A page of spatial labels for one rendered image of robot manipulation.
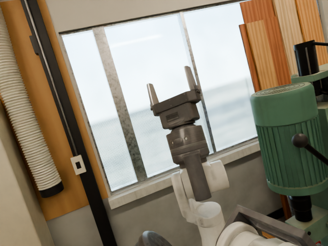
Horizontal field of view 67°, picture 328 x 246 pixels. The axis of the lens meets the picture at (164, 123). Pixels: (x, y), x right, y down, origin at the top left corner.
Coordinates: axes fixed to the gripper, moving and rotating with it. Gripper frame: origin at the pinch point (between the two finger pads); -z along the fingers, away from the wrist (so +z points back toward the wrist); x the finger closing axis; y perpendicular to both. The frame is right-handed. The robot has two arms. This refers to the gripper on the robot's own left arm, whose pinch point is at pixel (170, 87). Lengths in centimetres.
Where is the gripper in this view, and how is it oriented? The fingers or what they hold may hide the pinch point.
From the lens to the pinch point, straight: 60.8
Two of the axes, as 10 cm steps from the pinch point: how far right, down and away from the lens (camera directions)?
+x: 8.3, -3.1, -4.6
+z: 2.7, 9.5, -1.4
